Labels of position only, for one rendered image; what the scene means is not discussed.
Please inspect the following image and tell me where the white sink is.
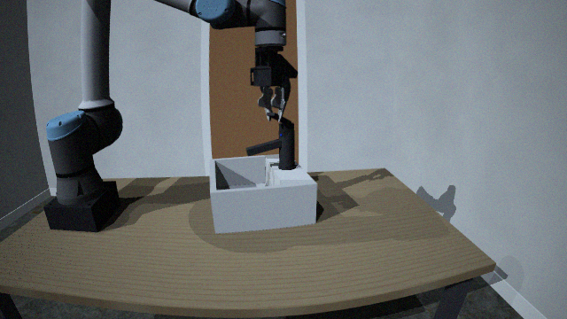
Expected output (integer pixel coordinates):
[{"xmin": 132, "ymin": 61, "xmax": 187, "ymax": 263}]
[{"xmin": 210, "ymin": 154, "xmax": 317, "ymax": 234}]

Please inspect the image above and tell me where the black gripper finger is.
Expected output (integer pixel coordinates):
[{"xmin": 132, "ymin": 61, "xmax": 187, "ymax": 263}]
[
  {"xmin": 258, "ymin": 86, "xmax": 273, "ymax": 114},
  {"xmin": 271, "ymin": 76, "xmax": 291, "ymax": 122}
]

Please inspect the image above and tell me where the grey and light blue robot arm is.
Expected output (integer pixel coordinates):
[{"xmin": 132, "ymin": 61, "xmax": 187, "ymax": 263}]
[{"xmin": 46, "ymin": 0, "xmax": 286, "ymax": 206}]

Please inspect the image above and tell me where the black mixer tap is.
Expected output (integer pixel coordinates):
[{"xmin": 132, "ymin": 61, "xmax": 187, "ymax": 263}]
[{"xmin": 245, "ymin": 117, "xmax": 296, "ymax": 170}]

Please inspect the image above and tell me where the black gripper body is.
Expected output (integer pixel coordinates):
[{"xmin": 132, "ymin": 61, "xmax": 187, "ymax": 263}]
[{"xmin": 250, "ymin": 46, "xmax": 288, "ymax": 87}]

